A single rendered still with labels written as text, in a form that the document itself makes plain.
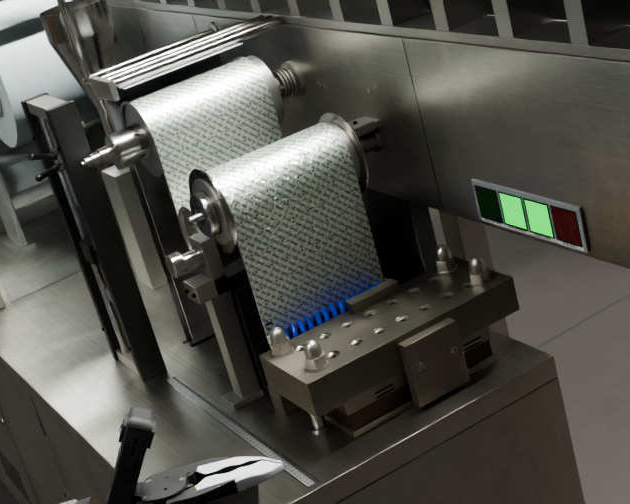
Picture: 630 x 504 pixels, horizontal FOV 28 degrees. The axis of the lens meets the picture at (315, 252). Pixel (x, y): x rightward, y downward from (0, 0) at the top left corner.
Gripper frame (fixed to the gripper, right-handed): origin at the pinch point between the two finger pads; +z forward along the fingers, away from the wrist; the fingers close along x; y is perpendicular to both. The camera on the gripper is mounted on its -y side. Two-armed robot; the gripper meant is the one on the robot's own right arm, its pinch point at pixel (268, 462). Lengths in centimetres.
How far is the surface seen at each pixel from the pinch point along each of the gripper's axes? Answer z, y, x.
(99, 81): -17, -36, -100
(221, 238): -3, -8, -78
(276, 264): 4, -1, -77
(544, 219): 44, -2, -54
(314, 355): 6, 10, -60
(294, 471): -1, 26, -57
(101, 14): -18, -46, -141
